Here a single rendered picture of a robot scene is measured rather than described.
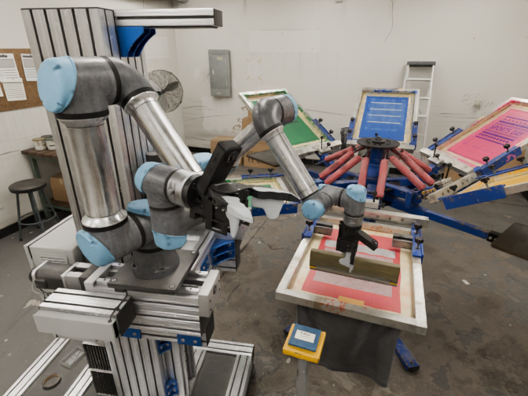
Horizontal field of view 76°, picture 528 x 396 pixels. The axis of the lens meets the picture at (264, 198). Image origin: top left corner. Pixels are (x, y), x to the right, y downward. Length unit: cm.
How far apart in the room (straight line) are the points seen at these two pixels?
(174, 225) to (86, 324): 55
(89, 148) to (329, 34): 525
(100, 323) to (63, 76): 70
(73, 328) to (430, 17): 553
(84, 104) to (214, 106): 585
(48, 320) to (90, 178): 53
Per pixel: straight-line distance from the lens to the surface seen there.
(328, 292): 155
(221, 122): 667
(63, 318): 125
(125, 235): 102
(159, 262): 113
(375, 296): 158
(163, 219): 76
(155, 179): 73
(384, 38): 582
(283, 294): 147
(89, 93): 89
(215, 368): 224
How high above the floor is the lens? 192
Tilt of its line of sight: 24 degrees down
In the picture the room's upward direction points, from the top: straight up
